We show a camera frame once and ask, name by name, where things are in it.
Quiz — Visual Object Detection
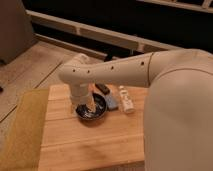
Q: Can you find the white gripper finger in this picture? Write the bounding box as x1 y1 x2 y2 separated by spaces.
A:
86 100 96 112

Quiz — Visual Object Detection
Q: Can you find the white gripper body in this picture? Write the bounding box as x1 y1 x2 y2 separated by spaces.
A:
69 84 94 106

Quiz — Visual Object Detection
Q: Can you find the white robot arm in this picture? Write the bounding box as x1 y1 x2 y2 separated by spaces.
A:
59 49 213 171

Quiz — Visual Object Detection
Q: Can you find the black round bowl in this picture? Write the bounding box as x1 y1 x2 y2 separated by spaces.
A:
76 93 107 120

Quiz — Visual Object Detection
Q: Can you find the black rectangular block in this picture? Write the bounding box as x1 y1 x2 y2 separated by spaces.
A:
95 84 110 95

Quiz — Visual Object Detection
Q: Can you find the blue sponge block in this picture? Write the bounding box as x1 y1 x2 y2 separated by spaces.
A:
105 94 118 111

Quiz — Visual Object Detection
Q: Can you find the white plastic bottle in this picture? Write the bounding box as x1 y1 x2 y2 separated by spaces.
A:
119 86 134 114

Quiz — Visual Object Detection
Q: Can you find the wooden board table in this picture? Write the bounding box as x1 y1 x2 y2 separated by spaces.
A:
38 84 147 171

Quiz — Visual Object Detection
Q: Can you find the olive green cloth mat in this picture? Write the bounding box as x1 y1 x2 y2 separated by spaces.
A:
0 89 49 171

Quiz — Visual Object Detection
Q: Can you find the grey cabinet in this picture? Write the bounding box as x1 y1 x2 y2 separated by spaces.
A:
0 0 37 63

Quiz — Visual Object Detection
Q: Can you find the white window rail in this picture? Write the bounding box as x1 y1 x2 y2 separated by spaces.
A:
25 9 213 64

